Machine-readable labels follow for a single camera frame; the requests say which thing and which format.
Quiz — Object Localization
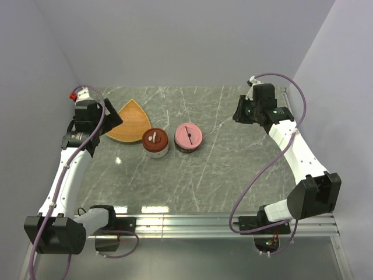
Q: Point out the pink round lid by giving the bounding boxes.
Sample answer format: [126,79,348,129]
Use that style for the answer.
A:
[174,122,203,140]

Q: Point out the dark steel lunch tin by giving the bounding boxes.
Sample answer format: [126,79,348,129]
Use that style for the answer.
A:
[174,136,202,153]

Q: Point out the brown round lid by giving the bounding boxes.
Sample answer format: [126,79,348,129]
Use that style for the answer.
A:
[142,128,168,146]

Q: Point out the white steel lunch tin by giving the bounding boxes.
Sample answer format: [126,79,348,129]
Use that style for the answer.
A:
[143,144,169,159]

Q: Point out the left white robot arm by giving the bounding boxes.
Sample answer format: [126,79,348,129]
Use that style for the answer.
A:
[24,99,123,255]

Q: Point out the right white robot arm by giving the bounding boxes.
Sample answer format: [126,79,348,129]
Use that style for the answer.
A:
[233,82,342,234]

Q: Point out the woven bamboo tray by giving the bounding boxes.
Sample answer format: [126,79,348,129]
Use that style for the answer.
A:
[106,99,152,143]

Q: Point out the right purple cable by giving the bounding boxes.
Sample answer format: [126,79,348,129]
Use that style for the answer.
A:
[228,72,307,257]

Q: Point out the aluminium rail frame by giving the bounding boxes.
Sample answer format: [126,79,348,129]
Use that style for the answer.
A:
[35,213,353,279]

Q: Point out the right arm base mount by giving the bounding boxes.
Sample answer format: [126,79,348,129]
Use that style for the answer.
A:
[231,215,298,257]

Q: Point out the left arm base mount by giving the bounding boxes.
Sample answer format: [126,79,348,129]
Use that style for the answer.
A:
[90,216,139,258]

